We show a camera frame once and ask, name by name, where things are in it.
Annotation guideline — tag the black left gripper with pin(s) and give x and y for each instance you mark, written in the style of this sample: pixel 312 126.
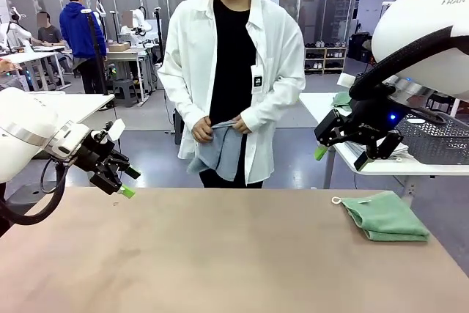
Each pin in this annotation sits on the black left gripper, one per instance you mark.
pixel 95 155

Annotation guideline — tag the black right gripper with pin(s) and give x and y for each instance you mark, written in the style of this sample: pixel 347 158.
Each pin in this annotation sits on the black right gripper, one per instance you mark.
pixel 370 122

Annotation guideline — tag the green towel with white loop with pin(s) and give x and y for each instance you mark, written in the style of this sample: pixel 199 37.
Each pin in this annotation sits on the green towel with white loop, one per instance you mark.
pixel 388 217

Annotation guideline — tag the light blue towel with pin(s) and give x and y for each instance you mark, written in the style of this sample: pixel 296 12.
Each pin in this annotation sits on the light blue towel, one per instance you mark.
pixel 225 151

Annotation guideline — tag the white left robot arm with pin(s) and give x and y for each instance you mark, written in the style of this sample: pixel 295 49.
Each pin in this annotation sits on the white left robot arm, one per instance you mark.
pixel 25 133

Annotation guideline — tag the person's right forearm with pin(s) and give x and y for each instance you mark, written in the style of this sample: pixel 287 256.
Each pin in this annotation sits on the person's right forearm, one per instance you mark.
pixel 179 102

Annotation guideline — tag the person's left forearm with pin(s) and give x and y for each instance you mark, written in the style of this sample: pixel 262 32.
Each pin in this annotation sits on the person's left forearm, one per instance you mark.
pixel 275 104

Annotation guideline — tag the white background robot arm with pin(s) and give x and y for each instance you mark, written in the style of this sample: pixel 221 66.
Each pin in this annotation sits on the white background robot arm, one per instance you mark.
pixel 141 21
pixel 20 32

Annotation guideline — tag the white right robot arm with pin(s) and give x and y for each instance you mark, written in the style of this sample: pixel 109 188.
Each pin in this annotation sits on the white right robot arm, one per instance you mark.
pixel 414 23

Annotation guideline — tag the dark grey plastic basket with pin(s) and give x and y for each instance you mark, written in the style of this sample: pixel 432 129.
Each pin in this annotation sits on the dark grey plastic basket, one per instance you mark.
pixel 436 140

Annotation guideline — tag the person's right hand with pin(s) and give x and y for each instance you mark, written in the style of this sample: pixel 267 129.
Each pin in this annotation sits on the person's right hand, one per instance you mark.
pixel 202 130

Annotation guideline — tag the person's left hand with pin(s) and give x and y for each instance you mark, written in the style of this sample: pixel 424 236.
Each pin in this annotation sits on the person's left hand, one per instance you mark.
pixel 242 125

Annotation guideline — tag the plain green towel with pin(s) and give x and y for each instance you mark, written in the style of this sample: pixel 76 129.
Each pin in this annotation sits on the plain green towel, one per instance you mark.
pixel 340 102

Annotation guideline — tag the long white table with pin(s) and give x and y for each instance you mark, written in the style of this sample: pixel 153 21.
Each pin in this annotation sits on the long white table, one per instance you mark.
pixel 318 104

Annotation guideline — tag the white table with slanted edge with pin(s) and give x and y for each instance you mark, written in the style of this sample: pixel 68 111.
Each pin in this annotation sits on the white table with slanted edge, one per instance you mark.
pixel 88 102

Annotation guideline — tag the grey step stool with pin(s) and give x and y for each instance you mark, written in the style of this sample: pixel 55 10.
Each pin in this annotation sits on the grey step stool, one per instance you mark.
pixel 178 126
pixel 124 89

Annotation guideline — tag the wooden shoe shelf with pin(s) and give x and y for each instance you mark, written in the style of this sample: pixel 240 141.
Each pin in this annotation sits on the wooden shoe shelf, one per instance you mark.
pixel 326 60

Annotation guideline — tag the white ID badge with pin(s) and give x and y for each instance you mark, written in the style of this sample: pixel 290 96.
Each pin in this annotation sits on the white ID badge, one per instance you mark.
pixel 258 78

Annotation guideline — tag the white workbench with metal legs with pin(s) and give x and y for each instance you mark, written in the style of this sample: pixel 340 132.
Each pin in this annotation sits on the white workbench with metal legs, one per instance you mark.
pixel 124 56

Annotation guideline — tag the black tripod pole white head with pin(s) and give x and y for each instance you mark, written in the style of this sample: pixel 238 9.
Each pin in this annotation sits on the black tripod pole white head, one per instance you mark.
pixel 96 52

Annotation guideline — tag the brown cardboard box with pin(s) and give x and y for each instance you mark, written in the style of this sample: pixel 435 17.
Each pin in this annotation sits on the brown cardboard box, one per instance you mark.
pixel 119 47

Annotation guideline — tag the white background table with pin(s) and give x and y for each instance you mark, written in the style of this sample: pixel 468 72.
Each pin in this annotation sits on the white background table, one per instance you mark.
pixel 25 58

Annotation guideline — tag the person in blue hoodie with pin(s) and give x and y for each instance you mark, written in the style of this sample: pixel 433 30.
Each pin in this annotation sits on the person in blue hoodie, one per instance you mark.
pixel 82 31

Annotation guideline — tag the seated person beside robot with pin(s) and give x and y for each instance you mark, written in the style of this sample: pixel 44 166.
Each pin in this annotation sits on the seated person beside robot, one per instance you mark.
pixel 127 27

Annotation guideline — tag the person in white shirt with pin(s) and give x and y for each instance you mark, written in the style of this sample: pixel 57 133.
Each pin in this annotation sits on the person in white shirt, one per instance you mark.
pixel 234 52

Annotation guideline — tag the seated person in black shirt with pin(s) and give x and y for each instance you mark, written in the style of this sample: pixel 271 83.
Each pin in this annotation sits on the seated person in black shirt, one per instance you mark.
pixel 49 34

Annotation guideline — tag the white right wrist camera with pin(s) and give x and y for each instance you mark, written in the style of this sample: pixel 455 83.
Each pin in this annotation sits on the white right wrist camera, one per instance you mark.
pixel 345 80

